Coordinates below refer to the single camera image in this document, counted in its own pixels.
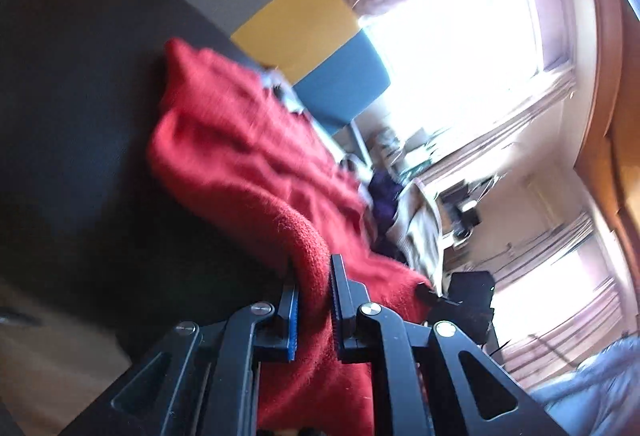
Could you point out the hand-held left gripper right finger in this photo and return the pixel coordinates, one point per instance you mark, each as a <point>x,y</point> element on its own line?
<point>336,306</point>

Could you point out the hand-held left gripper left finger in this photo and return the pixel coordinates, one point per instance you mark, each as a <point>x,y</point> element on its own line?
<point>292,321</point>

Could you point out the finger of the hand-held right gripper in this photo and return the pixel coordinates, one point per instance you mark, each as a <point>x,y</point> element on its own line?
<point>430,293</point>

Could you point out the red knit sweater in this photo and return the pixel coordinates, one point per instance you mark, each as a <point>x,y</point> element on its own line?
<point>240,156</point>

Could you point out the person's right forearm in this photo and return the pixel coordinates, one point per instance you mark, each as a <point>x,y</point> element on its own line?
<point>600,391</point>

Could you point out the beige knit sweater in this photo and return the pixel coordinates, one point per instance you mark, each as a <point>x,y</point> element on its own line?
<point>420,236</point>

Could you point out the black monitor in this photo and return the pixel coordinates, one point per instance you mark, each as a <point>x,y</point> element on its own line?
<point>467,216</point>

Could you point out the small bright window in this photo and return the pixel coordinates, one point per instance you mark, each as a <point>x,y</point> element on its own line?
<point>550,296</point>

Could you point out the dark purple lace garment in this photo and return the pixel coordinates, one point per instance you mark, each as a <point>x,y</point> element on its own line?
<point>385,201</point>

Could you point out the wooden door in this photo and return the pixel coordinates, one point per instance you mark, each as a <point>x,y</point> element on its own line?
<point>620,141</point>

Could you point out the large bright window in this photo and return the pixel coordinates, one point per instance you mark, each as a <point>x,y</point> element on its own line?
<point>450,56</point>

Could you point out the grey yellow blue sofa chair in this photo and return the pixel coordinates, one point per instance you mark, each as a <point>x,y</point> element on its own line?
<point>290,16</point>

